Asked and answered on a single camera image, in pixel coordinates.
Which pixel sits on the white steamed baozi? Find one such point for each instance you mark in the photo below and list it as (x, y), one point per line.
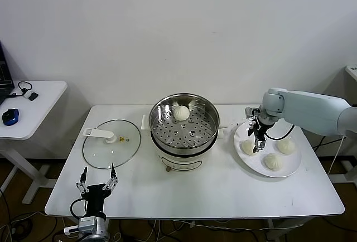
(285, 146)
(182, 113)
(246, 147)
(274, 162)

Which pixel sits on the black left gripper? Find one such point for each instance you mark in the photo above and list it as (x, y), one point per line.
(95, 197)

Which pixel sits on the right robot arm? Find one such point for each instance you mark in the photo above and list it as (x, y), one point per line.
(306, 108)

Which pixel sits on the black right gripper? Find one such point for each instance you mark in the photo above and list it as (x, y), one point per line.
(260, 131)

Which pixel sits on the round glass pot lid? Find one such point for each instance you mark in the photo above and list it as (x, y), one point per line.
(103, 134)

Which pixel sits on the white side table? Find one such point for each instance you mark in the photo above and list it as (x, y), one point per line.
(42, 108)

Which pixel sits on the white round plate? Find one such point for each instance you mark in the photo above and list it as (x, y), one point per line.
(251, 164)

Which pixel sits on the small black device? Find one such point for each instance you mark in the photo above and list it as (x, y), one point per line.
(33, 96)

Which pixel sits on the stainless steel steamer basket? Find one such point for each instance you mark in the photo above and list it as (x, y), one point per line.
(200, 130)

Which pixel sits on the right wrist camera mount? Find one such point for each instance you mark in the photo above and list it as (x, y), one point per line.
(251, 113)

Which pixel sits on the white electric cooking pot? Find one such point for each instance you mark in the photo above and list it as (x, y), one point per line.
(181, 161)

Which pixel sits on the blue computer mouse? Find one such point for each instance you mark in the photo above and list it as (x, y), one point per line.
(11, 116)

